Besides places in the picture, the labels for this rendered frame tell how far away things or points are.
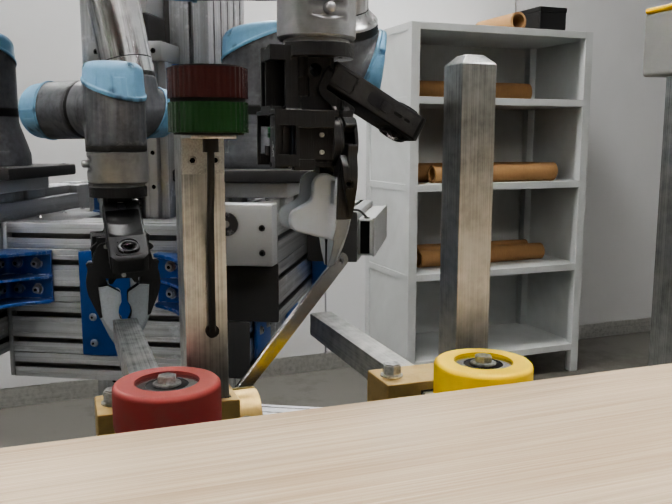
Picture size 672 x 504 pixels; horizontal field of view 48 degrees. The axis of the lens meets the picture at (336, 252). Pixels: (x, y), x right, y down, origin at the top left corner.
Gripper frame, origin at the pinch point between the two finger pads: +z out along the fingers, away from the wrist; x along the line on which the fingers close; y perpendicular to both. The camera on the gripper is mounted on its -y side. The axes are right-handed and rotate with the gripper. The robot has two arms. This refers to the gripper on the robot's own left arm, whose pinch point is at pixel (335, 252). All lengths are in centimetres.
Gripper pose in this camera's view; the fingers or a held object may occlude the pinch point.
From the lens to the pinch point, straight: 75.5
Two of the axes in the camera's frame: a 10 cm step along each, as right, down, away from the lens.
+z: -0.1, 9.9, 1.5
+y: -9.4, 0.4, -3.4
